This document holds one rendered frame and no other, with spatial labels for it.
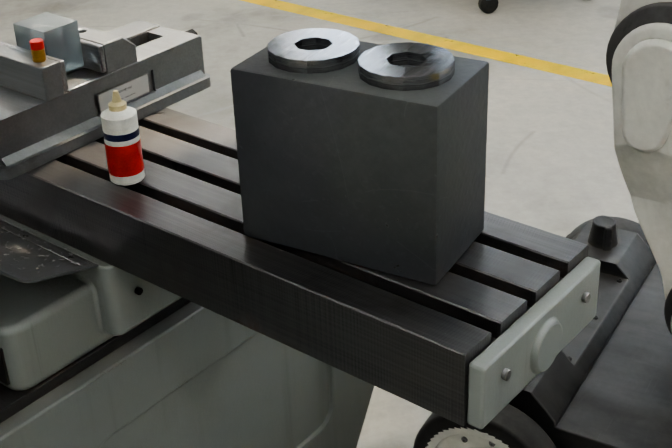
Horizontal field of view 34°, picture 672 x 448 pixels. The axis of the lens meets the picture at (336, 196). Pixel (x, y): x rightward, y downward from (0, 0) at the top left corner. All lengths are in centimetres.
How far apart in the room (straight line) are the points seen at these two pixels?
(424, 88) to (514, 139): 253
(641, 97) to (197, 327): 63
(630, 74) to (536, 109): 241
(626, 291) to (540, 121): 199
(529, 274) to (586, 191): 216
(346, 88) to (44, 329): 48
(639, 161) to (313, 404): 67
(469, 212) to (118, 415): 55
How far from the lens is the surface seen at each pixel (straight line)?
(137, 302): 133
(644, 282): 176
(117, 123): 124
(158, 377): 143
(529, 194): 319
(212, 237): 115
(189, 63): 150
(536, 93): 386
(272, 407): 166
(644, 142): 136
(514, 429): 142
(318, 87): 101
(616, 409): 150
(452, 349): 97
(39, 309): 128
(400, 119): 98
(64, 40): 139
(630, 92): 134
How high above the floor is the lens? 150
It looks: 28 degrees down
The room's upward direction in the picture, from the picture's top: 2 degrees counter-clockwise
